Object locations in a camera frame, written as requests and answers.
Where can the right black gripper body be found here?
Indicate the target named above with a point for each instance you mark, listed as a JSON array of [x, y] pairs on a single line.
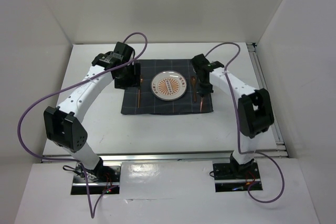
[[199, 81]]

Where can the patterned ceramic plate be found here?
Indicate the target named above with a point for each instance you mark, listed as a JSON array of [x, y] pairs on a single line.
[[168, 85]]

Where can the copper fork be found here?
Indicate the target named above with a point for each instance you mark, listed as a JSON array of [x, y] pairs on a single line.
[[139, 92]]

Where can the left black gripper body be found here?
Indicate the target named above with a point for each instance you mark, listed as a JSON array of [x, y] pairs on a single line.
[[128, 71]]

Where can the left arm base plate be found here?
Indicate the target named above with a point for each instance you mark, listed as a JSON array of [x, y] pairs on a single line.
[[108, 183]]

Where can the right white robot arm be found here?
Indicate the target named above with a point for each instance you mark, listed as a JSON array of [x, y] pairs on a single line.
[[252, 108]]

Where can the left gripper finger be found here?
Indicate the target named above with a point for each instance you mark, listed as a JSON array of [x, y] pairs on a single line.
[[137, 74], [127, 82]]

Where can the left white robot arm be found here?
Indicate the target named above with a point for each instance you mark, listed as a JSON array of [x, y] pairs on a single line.
[[63, 123]]

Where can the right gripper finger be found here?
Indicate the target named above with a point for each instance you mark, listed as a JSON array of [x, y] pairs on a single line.
[[209, 88], [201, 89]]

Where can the copper knife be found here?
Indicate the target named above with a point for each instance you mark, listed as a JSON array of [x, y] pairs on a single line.
[[201, 104]]

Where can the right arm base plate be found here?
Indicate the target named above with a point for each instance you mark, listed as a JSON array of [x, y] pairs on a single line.
[[226, 180]]

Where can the dark grey checked cloth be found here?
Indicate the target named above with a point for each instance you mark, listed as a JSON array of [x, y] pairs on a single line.
[[151, 104]]

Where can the brown wooden spoon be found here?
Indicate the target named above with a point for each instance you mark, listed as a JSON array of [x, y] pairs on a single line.
[[193, 82]]

